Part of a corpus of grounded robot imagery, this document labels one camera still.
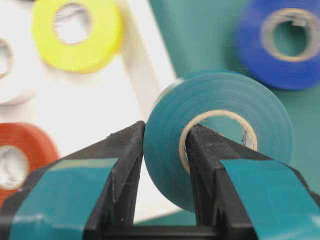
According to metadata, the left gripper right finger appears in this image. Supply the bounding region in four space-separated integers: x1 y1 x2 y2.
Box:
186 125 320 240

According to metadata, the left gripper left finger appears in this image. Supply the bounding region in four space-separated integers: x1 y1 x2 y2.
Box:
0 121 145 240

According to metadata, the red tape roll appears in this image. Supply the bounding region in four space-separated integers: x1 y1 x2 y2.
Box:
0 122 59 206

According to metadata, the teal tape roll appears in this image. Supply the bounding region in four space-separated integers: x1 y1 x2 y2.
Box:
143 71 294 212

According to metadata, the white tape roll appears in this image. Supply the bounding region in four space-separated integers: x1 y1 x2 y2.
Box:
0 2 38 105

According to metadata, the yellow tape roll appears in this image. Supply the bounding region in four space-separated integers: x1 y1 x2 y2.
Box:
32 0 124 73

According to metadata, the blue tape roll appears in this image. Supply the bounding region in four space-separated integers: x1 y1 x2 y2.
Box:
236 0 320 90

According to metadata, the white rectangular plastic tray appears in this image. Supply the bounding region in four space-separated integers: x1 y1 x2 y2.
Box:
0 0 186 223

